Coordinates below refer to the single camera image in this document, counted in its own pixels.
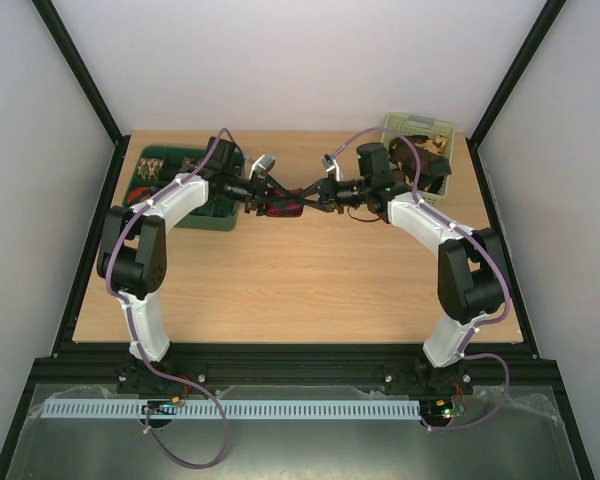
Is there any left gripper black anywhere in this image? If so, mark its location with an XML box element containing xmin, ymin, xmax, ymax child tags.
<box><xmin>224</xmin><ymin>170</ymin><xmax>294</xmax><ymax>216</ymax></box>

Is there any red navy striped tie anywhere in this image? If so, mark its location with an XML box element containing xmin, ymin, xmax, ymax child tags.
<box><xmin>264</xmin><ymin>200</ymin><xmax>304</xmax><ymax>218</ymax></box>

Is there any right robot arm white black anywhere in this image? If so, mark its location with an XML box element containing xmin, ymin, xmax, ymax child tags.
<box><xmin>293</xmin><ymin>142</ymin><xmax>511</xmax><ymax>392</ymax></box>

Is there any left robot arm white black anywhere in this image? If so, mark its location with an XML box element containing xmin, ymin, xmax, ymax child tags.
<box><xmin>97</xmin><ymin>129</ymin><xmax>296</xmax><ymax>362</ymax></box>

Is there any pile of brown ties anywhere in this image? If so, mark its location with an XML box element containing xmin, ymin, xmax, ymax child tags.
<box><xmin>388</xmin><ymin>135</ymin><xmax>452</xmax><ymax>194</ymax></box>

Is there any rolled tie orange brown pattern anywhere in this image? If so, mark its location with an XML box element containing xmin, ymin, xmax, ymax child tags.
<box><xmin>181</xmin><ymin>157</ymin><xmax>200</xmax><ymax>172</ymax></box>

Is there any light green plastic basket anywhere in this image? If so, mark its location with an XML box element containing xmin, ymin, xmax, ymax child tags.
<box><xmin>381</xmin><ymin>112</ymin><xmax>455</xmax><ymax>206</ymax></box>

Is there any green compartment tray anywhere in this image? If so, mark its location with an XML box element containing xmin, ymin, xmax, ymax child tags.
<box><xmin>123</xmin><ymin>145</ymin><xmax>238</xmax><ymax>232</ymax></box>

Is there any rolled tie brown white pattern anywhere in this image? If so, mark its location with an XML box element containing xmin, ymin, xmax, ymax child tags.
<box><xmin>136</xmin><ymin>157</ymin><xmax>164</xmax><ymax>181</ymax></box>

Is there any rolled tie red orange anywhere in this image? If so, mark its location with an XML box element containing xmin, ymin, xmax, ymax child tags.
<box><xmin>126</xmin><ymin>186</ymin><xmax>154</xmax><ymax>206</ymax></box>

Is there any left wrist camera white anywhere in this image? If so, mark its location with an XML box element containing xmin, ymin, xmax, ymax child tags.
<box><xmin>249</xmin><ymin>154</ymin><xmax>276</xmax><ymax>179</ymax></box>

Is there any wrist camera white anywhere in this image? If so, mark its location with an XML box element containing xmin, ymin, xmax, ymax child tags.
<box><xmin>321</xmin><ymin>154</ymin><xmax>344</xmax><ymax>181</ymax></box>
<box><xmin>249</xmin><ymin>154</ymin><xmax>276</xmax><ymax>179</ymax></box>

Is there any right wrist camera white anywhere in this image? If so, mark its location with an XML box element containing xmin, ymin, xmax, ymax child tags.
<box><xmin>321</xmin><ymin>154</ymin><xmax>344</xmax><ymax>181</ymax></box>

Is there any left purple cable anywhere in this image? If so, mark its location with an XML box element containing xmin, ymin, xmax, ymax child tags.
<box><xmin>102</xmin><ymin>126</ymin><xmax>261</xmax><ymax>469</ymax></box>

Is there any purple cable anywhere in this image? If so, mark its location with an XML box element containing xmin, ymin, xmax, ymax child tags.
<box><xmin>102</xmin><ymin>126</ymin><xmax>261</xmax><ymax>469</ymax></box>
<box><xmin>324</xmin><ymin>127</ymin><xmax>512</xmax><ymax>432</ymax></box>

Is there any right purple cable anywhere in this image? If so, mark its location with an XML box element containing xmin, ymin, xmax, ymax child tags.
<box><xmin>324</xmin><ymin>127</ymin><xmax>512</xmax><ymax>432</ymax></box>

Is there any black aluminium frame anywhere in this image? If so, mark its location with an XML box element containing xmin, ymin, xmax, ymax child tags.
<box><xmin>0</xmin><ymin>1</ymin><xmax>594</xmax><ymax>479</ymax></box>

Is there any light blue cable duct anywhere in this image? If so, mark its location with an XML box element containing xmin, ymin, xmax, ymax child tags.
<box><xmin>41</xmin><ymin>399</ymin><xmax>421</xmax><ymax>421</ymax></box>

